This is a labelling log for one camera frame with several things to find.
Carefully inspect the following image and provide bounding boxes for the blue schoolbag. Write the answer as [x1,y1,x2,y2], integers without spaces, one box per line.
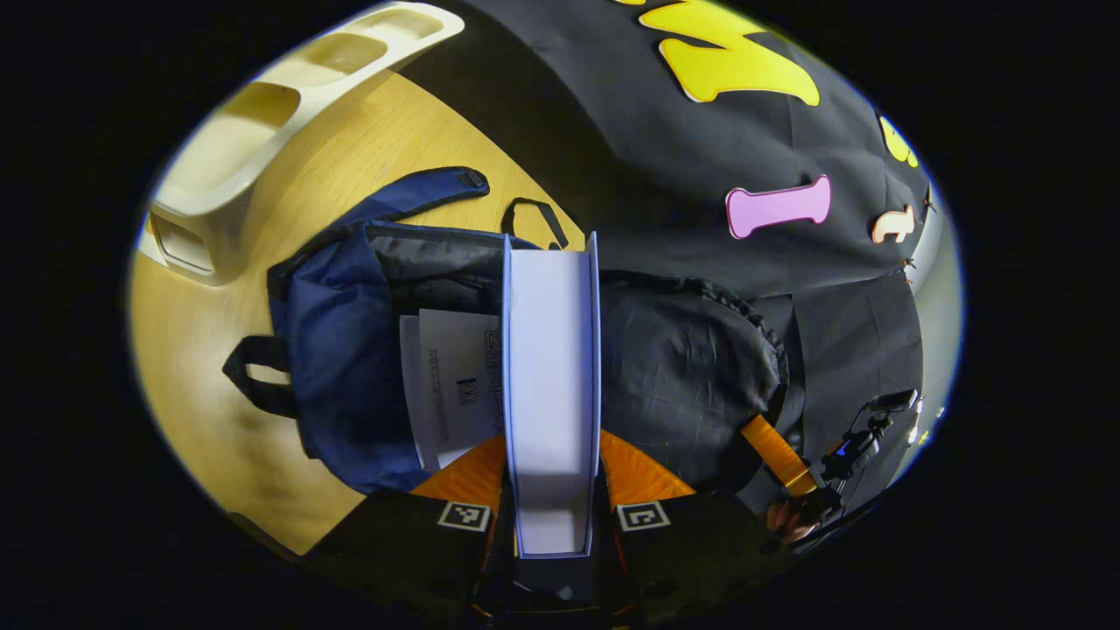
[221,166,790,497]

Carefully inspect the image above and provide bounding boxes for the white bookshelf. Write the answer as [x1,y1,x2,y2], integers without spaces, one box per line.
[140,0,466,287]

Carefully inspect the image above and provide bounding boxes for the book with blue edged cover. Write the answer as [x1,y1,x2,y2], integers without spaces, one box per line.
[501,232,602,558]

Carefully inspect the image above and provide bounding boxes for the book with grey printed cover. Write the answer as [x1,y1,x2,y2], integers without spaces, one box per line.
[400,308,508,473]

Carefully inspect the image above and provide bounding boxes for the black backdrop cloth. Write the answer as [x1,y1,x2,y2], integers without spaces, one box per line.
[398,0,933,517]

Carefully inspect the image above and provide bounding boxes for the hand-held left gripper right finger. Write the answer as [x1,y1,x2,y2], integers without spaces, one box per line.
[598,429,795,618]

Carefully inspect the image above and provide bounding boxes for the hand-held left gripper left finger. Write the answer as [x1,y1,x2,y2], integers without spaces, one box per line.
[304,433,510,618]

